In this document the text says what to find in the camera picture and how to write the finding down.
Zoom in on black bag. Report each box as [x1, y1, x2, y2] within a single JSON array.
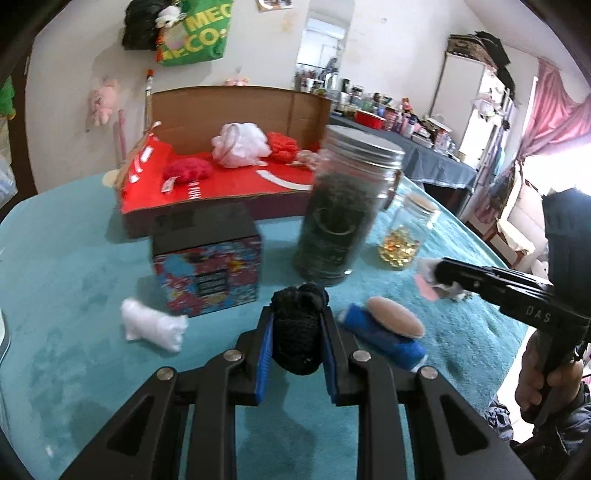
[[121, 0, 169, 51]]

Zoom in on green plush toy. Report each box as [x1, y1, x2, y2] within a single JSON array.
[[0, 76, 16, 118]]

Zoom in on white mesh bath pouf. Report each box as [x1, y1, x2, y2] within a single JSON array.
[[211, 122, 272, 169]]

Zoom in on black garment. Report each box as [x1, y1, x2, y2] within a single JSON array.
[[473, 31, 515, 88]]

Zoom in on colourful patterned box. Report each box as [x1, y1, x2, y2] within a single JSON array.
[[152, 205, 264, 319]]

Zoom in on cardboard box red lining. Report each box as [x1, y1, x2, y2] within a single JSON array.
[[113, 85, 333, 240]]

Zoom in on white wardrobe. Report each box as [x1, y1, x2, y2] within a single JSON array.
[[429, 51, 513, 153]]

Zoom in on white fluffy plush piece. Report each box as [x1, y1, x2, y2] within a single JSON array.
[[121, 298, 189, 354]]

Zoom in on clear plastic bag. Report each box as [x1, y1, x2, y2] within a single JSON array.
[[0, 152, 17, 208]]

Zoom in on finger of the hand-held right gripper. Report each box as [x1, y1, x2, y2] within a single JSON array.
[[442, 258, 552, 291], [434, 272, 548, 315]]

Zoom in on white fluffy toy gingham bow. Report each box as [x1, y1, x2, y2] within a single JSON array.
[[416, 257, 467, 303]]

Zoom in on red plastic bin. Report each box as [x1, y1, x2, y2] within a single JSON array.
[[355, 110, 387, 130]]

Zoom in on black knitted yarn bundle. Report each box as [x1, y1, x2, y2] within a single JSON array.
[[269, 282, 331, 376]]

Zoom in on blue sponge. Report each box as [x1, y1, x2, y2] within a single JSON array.
[[337, 302, 428, 372]]

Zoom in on hanging clothes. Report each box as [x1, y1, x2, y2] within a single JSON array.
[[475, 124, 518, 227]]

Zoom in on small white panda plush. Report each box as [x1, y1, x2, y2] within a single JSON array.
[[154, 6, 183, 29]]

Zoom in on person's right forearm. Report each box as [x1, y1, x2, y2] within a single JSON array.
[[482, 383, 591, 480]]

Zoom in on dark brown door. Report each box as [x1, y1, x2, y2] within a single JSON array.
[[0, 55, 38, 217]]

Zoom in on patterned suitcase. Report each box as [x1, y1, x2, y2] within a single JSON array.
[[447, 34, 490, 58]]

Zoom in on red knitted yarn bundle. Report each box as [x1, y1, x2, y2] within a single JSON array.
[[161, 157, 214, 193]]

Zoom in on orange chunky knit ball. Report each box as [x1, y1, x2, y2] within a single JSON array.
[[265, 131, 302, 163]]

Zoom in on large glass jar dark leaves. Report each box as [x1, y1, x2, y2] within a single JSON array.
[[294, 124, 406, 288]]

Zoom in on wall mirror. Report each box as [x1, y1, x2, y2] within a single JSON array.
[[295, 16, 354, 93]]

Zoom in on tan round powder puff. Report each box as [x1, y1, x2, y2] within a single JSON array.
[[366, 296, 426, 341]]

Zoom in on pink plush toy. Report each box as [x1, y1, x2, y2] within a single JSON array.
[[89, 78, 122, 126]]

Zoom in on green tote bag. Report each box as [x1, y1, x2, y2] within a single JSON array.
[[156, 0, 235, 66]]

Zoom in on pink stick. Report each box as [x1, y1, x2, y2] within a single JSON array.
[[117, 108, 129, 160]]

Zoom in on person's right hand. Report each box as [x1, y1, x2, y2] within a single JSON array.
[[516, 330, 585, 418]]

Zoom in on small glass jar gold beads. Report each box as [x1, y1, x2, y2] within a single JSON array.
[[378, 191, 441, 271]]

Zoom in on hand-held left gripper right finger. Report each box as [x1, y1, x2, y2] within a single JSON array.
[[321, 307, 532, 480]]

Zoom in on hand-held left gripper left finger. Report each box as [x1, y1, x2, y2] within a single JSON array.
[[60, 302, 278, 480]]

